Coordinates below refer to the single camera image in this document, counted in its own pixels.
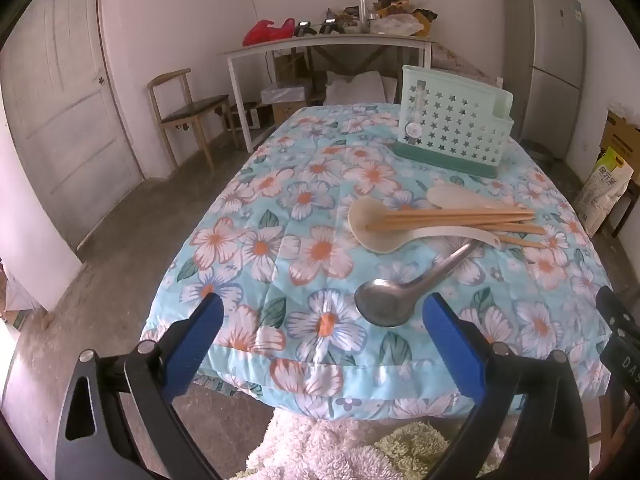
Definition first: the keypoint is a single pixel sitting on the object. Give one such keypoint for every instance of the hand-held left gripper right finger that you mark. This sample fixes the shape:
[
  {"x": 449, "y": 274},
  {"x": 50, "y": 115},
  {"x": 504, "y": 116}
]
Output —
[{"x": 452, "y": 347}]

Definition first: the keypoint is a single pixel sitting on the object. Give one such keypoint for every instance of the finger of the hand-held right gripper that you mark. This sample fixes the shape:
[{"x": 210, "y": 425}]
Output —
[{"x": 617, "y": 315}]

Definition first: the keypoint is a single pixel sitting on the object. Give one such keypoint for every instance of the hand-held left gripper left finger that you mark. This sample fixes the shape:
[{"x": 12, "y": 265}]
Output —
[{"x": 197, "y": 345}]

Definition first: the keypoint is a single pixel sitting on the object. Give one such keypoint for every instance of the metal spoon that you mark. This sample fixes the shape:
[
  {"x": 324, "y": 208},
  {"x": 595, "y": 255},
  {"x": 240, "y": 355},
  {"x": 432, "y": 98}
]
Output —
[{"x": 382, "y": 302}]

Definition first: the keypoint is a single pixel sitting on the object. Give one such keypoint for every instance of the beige rice paddle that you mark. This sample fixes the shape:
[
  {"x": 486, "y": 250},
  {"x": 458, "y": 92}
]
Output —
[{"x": 445, "y": 194}]

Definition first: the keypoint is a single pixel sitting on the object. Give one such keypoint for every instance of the beige plastic ladle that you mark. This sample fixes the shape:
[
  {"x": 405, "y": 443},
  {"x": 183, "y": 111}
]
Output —
[{"x": 357, "y": 215}]

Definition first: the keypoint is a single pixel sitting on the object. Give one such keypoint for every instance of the green star-hole utensil basket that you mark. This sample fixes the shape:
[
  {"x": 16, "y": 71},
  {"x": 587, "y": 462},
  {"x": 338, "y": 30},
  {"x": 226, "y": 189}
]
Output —
[{"x": 450, "y": 130}]

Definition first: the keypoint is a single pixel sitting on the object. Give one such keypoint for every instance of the green fluffy mat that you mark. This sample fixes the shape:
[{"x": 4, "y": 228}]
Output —
[{"x": 410, "y": 447}]

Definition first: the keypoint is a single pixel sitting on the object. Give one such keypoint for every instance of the white rice sack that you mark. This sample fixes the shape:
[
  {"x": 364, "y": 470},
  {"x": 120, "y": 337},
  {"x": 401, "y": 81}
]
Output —
[{"x": 600, "y": 190}]

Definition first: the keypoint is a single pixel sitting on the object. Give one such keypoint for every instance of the pink fluffy blanket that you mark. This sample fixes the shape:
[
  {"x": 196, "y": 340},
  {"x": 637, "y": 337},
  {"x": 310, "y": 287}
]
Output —
[{"x": 320, "y": 450}]

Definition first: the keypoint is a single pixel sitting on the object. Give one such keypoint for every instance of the floral blue blanket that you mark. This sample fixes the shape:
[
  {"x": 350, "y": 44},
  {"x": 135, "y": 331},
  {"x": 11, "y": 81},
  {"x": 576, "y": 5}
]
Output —
[{"x": 280, "y": 200}]

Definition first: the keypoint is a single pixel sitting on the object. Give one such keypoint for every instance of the large cardboard box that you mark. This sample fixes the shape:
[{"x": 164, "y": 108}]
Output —
[{"x": 625, "y": 140}]

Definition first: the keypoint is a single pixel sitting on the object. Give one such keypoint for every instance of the wooden chair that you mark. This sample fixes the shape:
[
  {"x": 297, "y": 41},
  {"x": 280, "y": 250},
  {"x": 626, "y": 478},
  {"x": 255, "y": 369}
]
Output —
[{"x": 195, "y": 107}]

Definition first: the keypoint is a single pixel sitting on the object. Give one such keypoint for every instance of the small cardboard box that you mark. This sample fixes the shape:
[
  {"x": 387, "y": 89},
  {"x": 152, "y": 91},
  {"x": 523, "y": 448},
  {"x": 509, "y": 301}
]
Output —
[{"x": 290, "y": 114}]

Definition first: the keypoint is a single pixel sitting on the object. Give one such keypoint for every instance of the plastic-wrapped box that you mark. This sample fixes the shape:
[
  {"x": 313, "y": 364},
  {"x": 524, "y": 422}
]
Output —
[{"x": 282, "y": 94}]

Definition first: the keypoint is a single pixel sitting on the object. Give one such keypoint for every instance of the grey refrigerator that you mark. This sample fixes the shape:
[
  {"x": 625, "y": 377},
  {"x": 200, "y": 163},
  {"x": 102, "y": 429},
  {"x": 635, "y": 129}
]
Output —
[{"x": 545, "y": 60}]

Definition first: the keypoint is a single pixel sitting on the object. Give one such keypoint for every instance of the white pillow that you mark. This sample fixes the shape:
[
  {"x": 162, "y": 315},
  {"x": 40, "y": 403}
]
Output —
[
  {"x": 375, "y": 87},
  {"x": 340, "y": 90}
]

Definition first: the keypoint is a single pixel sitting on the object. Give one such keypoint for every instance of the white panel door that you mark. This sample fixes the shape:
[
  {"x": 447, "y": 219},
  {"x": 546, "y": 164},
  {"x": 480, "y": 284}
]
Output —
[{"x": 60, "y": 110}]

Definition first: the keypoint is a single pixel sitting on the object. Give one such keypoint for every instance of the red plastic bag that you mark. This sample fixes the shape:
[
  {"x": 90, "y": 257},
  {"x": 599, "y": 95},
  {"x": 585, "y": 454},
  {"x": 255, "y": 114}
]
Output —
[{"x": 267, "y": 32}]

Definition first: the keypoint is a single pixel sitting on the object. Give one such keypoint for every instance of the white plastic bag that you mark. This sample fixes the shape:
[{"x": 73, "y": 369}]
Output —
[{"x": 395, "y": 25}]

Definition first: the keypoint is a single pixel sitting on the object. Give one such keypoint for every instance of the small black device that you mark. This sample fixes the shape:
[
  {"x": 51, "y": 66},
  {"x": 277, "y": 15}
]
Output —
[
  {"x": 303, "y": 29},
  {"x": 329, "y": 26}
]

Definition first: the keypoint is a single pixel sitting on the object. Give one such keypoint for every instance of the glass jar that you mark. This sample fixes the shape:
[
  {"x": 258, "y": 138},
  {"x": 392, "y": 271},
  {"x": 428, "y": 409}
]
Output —
[{"x": 367, "y": 15}]

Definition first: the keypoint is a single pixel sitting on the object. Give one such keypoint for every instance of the white metal-frame table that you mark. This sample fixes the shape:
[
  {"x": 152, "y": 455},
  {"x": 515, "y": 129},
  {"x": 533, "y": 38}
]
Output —
[{"x": 320, "y": 40}]

